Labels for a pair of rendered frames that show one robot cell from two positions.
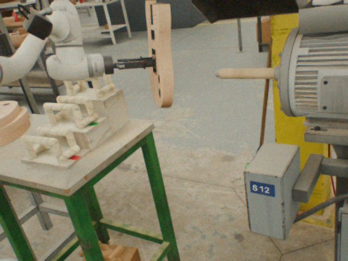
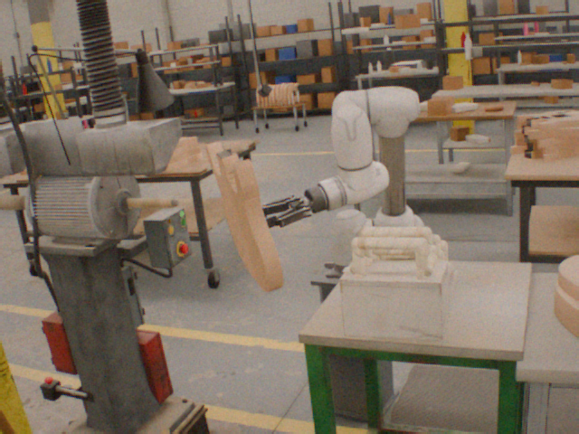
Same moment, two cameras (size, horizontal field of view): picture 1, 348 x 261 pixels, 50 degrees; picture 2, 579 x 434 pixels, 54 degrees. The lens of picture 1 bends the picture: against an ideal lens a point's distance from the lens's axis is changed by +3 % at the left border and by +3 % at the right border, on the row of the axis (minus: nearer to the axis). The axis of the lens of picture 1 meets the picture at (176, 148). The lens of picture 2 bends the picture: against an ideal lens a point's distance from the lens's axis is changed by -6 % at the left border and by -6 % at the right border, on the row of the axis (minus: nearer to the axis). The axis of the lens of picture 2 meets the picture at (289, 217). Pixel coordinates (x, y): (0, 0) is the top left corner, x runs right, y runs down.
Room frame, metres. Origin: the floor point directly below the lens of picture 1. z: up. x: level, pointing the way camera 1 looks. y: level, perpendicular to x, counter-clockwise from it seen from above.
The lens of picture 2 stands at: (3.14, -0.18, 1.75)
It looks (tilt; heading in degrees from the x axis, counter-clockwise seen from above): 17 degrees down; 169
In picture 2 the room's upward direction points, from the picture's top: 7 degrees counter-clockwise
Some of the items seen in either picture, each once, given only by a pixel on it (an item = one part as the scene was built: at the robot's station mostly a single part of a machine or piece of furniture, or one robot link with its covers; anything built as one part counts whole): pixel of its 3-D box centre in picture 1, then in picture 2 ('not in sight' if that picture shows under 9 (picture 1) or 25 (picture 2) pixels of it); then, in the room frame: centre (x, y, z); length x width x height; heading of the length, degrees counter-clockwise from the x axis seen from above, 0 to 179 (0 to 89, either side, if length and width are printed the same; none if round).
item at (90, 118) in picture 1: (88, 119); not in sight; (1.53, 0.36, 1.04); 0.11 x 0.03 x 0.03; 148
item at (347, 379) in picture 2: not in sight; (358, 341); (0.75, 0.51, 0.35); 0.28 x 0.28 x 0.70; 47
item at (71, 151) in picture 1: (69, 153); not in sight; (1.40, 0.45, 0.96); 0.11 x 0.03 x 0.03; 148
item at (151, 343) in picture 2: not in sight; (136, 359); (0.76, -0.48, 0.49); 0.25 x 0.12 x 0.37; 54
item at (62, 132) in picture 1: (54, 131); (412, 254); (1.48, 0.50, 1.04); 0.20 x 0.03 x 0.03; 57
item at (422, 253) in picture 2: (81, 80); (422, 260); (1.80, 0.40, 1.15); 0.03 x 0.03 x 0.09
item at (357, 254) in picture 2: (107, 81); (358, 259); (1.70, 0.26, 1.15); 0.03 x 0.03 x 0.09
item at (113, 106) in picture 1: (95, 110); (396, 298); (1.71, 0.36, 1.02); 0.27 x 0.15 x 0.17; 58
